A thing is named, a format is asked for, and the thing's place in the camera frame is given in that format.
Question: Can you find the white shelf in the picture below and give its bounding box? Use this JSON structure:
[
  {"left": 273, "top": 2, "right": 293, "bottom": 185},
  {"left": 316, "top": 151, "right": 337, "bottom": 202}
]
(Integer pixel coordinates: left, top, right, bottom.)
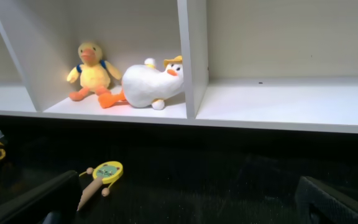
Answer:
[{"left": 0, "top": 0, "right": 358, "bottom": 136}]

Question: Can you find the yellow rattle drum toy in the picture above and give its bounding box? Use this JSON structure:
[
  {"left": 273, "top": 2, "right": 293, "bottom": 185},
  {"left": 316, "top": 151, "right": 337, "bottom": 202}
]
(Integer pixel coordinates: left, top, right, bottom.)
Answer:
[{"left": 76, "top": 161, "right": 124, "bottom": 212}]

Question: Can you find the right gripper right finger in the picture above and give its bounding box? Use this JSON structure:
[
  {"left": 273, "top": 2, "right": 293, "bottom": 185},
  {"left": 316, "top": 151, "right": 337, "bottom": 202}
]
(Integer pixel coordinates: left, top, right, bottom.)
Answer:
[{"left": 294, "top": 175, "right": 358, "bottom": 224}]

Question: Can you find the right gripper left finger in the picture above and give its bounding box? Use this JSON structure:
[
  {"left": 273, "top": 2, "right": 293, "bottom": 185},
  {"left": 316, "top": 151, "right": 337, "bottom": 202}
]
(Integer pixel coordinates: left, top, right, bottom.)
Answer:
[{"left": 0, "top": 170, "right": 83, "bottom": 224}]

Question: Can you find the white plush duck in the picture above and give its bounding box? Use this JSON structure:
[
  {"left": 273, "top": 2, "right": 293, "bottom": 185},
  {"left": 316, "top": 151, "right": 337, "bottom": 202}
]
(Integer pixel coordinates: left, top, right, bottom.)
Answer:
[{"left": 98, "top": 55, "right": 186, "bottom": 111}]

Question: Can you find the yellow plush duck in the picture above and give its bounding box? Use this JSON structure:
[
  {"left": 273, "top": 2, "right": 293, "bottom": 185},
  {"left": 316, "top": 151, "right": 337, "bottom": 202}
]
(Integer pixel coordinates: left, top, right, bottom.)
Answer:
[{"left": 66, "top": 42, "right": 123, "bottom": 102}]

